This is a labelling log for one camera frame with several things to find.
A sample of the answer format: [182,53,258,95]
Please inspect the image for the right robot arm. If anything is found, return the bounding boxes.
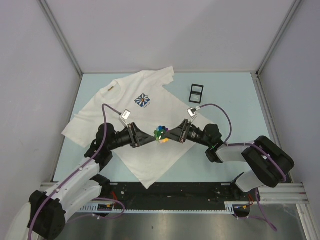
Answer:
[163,119,295,201]

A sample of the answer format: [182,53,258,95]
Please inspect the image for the grey slotted cable duct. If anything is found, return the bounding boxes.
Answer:
[77,201,234,215]

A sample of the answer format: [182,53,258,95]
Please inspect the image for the aluminium front frame rail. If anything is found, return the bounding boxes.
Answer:
[39,182,307,202]

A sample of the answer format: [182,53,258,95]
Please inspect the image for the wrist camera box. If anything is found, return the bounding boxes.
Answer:
[119,109,131,128]
[187,107,197,119]

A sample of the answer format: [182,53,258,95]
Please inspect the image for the white t-shirt with daisy print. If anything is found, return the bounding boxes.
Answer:
[61,65,215,190]

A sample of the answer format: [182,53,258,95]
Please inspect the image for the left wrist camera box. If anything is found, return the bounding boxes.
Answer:
[119,109,131,128]

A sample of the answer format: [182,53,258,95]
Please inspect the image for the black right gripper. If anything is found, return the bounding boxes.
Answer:
[162,119,211,147]

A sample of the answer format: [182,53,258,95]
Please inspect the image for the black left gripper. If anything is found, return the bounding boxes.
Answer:
[107,122,156,151]

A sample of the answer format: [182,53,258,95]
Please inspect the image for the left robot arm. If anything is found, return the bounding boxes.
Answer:
[5,123,156,240]

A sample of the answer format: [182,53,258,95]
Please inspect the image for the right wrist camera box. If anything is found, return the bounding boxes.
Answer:
[187,107,197,119]

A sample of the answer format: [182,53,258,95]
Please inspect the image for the rainbow plush flower brooch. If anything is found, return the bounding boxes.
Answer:
[153,125,169,144]

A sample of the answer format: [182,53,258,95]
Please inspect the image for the black open display box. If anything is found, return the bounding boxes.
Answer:
[188,84,204,104]

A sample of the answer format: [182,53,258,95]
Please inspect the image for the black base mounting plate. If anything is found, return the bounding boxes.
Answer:
[101,182,255,202]

